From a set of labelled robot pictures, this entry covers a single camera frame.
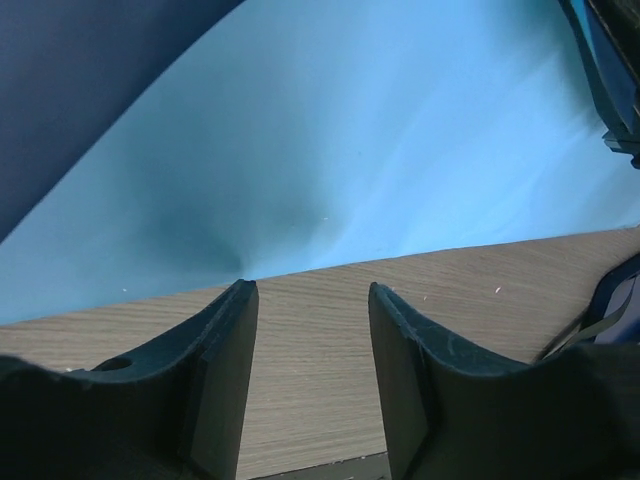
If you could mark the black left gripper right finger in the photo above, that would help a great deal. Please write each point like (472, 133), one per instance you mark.
(454, 410)

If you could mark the large blue wrapping paper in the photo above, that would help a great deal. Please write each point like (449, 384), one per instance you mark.
(292, 136)

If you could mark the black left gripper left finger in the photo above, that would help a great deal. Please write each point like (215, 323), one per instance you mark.
(171, 408)

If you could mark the black printed ribbon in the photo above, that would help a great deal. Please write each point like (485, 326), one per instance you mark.
(578, 330)

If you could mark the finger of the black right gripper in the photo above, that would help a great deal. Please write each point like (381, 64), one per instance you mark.
(607, 36)

